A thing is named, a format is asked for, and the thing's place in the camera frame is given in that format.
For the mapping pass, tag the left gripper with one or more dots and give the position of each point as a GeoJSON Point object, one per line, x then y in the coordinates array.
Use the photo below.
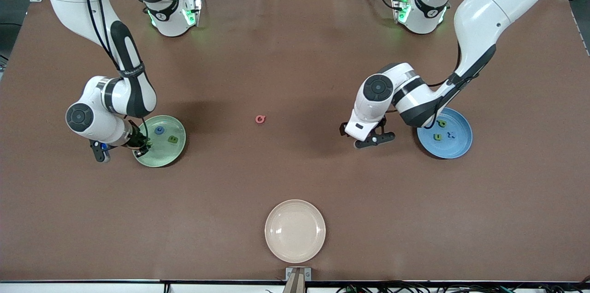
{"type": "Point", "coordinates": [342, 129]}

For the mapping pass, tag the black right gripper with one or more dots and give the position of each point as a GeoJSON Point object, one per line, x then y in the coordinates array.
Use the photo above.
{"type": "Point", "coordinates": [137, 141]}

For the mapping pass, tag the blue letter C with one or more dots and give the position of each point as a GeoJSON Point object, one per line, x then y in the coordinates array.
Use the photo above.
{"type": "Point", "coordinates": [156, 130]}

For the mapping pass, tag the green letter B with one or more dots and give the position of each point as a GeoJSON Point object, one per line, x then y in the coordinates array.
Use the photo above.
{"type": "Point", "coordinates": [173, 139]}

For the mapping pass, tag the red letter Q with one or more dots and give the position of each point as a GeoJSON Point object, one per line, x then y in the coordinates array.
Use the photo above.
{"type": "Point", "coordinates": [257, 119]}

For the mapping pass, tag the green letter p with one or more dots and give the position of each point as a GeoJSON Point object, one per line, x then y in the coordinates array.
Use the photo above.
{"type": "Point", "coordinates": [441, 123]}

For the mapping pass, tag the blue plus sign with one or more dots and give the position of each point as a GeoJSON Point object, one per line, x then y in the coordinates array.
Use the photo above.
{"type": "Point", "coordinates": [451, 135]}

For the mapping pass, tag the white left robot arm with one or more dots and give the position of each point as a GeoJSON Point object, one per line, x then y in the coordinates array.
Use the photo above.
{"type": "Point", "coordinates": [488, 12]}

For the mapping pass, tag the light green plate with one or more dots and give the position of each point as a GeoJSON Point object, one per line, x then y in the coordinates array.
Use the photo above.
{"type": "Point", "coordinates": [166, 155]}

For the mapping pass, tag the brown table mat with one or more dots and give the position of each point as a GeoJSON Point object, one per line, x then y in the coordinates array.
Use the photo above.
{"type": "Point", "coordinates": [295, 182]}

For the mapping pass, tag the blue plate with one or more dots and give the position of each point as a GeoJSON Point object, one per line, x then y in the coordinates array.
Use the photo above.
{"type": "Point", "coordinates": [456, 148]}

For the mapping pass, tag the beige plate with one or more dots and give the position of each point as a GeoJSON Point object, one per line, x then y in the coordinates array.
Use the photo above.
{"type": "Point", "coordinates": [295, 231]}

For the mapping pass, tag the metal base connector bracket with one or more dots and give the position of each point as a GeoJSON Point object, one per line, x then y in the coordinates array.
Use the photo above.
{"type": "Point", "coordinates": [397, 7]}
{"type": "Point", "coordinates": [196, 9]}

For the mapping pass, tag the white front frame rail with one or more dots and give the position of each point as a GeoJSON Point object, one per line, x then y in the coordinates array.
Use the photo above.
{"type": "Point", "coordinates": [92, 288]}

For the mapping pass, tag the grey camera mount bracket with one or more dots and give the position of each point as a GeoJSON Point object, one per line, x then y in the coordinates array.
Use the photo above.
{"type": "Point", "coordinates": [298, 279]}

